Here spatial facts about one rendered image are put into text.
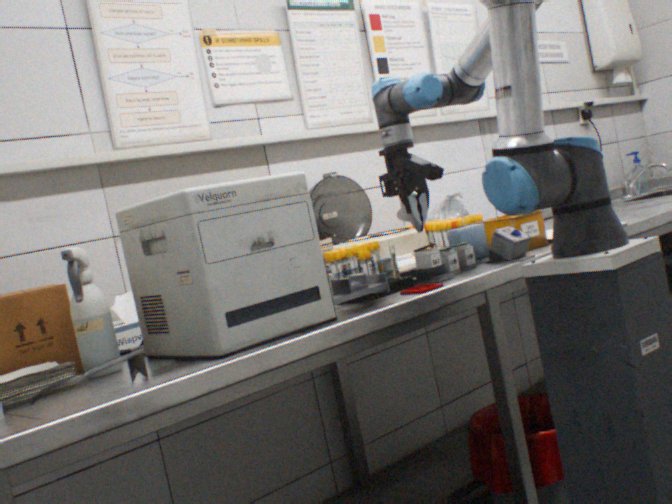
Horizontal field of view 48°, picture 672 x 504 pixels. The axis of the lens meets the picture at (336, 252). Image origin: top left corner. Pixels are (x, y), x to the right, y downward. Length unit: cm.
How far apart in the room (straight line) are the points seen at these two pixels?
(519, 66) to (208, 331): 74
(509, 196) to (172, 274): 64
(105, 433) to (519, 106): 91
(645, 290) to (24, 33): 149
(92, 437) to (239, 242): 41
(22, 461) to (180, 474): 94
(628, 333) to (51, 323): 109
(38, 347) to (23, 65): 73
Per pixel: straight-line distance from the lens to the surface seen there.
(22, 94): 195
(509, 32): 147
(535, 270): 157
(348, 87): 251
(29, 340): 154
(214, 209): 135
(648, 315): 160
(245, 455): 216
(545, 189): 148
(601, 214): 158
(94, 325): 146
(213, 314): 133
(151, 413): 123
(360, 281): 159
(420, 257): 179
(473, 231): 200
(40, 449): 117
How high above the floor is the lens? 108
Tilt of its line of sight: 3 degrees down
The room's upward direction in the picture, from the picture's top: 12 degrees counter-clockwise
